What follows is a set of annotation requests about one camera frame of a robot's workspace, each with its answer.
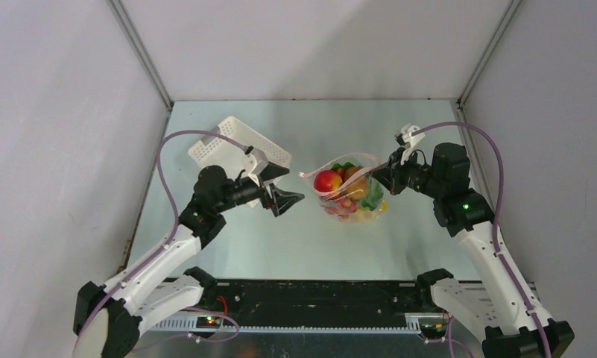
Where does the grey slotted cable duct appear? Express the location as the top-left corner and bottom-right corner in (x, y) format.
(149, 315), (420, 334)

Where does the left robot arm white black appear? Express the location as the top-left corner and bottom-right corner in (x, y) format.
(72, 159), (305, 357)

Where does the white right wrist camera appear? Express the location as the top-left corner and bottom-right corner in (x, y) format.
(395, 124), (425, 165)

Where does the yellow toy lemon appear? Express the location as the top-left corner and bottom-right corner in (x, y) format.
(354, 200), (388, 222)

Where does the red toy apple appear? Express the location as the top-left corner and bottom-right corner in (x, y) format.
(312, 169), (344, 195)

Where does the clear zip top bag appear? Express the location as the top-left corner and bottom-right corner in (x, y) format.
(299, 152), (388, 223)

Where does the brown toy potato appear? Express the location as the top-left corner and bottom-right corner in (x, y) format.
(343, 166), (370, 201)

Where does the white perforated plastic basket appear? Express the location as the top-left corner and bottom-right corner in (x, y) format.
(187, 116), (291, 207)

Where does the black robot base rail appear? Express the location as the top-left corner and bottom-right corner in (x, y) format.
(183, 267), (453, 327)

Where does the green toy lettuce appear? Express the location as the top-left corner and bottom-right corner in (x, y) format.
(332, 162), (383, 210)

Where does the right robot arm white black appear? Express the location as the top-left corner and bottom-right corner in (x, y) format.
(373, 142), (575, 357)

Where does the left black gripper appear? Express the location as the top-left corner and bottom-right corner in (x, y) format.
(215, 161), (303, 216)

